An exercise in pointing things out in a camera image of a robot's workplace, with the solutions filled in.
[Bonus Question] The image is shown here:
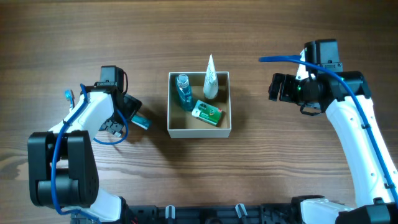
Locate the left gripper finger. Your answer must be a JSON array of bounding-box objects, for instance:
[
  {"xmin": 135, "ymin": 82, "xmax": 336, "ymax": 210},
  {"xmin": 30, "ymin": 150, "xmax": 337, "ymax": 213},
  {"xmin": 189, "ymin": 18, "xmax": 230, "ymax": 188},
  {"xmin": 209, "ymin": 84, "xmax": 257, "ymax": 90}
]
[
  {"xmin": 104, "ymin": 119, "xmax": 123, "ymax": 137},
  {"xmin": 123, "ymin": 94, "xmax": 142, "ymax": 120}
]

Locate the small toothpaste tube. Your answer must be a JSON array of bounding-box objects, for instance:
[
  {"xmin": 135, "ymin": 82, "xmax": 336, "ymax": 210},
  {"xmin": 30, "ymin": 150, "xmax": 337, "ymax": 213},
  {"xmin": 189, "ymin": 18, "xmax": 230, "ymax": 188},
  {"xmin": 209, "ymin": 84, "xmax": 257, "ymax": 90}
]
[{"xmin": 131, "ymin": 114, "xmax": 152, "ymax": 130}]

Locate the blue white toothbrush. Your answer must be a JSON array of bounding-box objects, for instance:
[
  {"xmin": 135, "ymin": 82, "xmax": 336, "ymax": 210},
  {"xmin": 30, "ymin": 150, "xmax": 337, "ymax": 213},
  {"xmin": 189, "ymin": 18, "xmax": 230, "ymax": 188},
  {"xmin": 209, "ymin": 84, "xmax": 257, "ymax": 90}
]
[{"xmin": 64, "ymin": 90, "xmax": 75, "ymax": 111}]

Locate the blue mouthwash bottle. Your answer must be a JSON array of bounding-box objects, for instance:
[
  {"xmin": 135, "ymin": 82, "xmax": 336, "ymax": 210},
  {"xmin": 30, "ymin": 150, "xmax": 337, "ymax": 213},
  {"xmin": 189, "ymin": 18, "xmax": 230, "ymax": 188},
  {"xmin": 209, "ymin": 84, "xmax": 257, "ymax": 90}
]
[{"xmin": 175, "ymin": 74, "xmax": 194, "ymax": 111}]

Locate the white cone tube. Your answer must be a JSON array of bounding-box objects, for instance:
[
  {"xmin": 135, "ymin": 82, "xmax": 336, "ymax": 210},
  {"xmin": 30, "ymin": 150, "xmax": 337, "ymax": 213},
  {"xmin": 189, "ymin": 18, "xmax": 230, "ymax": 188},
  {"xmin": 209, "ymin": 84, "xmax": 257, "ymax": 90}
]
[{"xmin": 203, "ymin": 55, "xmax": 218, "ymax": 100}]

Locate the green white small box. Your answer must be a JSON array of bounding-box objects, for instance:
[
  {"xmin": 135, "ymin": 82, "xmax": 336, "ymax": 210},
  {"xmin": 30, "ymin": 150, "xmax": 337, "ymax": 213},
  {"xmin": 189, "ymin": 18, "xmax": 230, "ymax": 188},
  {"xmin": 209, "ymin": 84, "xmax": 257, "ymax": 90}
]
[{"xmin": 192, "ymin": 100, "xmax": 223, "ymax": 126}]

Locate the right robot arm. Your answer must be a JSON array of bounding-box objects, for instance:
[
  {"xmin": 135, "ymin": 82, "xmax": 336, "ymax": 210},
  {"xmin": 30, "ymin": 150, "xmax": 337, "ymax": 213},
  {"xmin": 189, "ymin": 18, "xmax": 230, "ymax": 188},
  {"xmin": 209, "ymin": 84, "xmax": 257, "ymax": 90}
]
[{"xmin": 259, "ymin": 39, "xmax": 397, "ymax": 223}]

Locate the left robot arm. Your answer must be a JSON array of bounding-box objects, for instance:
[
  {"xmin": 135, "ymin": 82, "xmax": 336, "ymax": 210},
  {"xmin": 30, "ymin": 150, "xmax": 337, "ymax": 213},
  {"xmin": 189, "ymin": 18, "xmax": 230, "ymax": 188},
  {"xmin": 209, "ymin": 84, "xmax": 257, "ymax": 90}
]
[{"xmin": 27, "ymin": 65, "xmax": 142, "ymax": 223}]

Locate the white cardboard box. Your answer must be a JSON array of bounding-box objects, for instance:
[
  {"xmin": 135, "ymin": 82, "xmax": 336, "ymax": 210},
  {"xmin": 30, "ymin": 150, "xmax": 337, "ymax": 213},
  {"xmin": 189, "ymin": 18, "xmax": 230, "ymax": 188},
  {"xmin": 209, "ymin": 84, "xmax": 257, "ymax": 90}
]
[{"xmin": 167, "ymin": 72, "xmax": 232, "ymax": 139}]

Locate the right blue cable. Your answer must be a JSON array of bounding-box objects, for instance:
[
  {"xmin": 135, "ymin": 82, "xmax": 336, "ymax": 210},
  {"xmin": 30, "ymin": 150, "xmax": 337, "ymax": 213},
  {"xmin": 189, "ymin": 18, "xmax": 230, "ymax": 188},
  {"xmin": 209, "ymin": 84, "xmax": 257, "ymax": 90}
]
[{"xmin": 258, "ymin": 54, "xmax": 398, "ymax": 206}]

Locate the blue cable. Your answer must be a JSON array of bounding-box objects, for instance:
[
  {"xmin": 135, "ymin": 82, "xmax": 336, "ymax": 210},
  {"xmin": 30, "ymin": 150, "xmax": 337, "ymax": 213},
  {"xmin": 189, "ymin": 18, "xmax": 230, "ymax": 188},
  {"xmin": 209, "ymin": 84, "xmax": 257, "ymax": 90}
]
[
  {"xmin": 50, "ymin": 83, "xmax": 129, "ymax": 224},
  {"xmin": 258, "ymin": 54, "xmax": 398, "ymax": 206}
]

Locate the left blue cable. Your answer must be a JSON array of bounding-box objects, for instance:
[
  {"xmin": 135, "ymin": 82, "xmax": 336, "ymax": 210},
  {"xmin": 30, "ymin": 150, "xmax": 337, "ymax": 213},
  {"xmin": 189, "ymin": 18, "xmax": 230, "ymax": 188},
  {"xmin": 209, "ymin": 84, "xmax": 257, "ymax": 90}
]
[{"xmin": 50, "ymin": 83, "xmax": 129, "ymax": 224}]

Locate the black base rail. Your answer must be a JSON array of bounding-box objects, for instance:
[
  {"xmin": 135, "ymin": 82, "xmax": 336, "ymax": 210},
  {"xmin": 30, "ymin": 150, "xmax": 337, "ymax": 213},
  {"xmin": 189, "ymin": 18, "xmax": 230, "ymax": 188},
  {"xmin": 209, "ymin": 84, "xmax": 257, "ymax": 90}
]
[{"xmin": 129, "ymin": 203, "xmax": 296, "ymax": 224}]

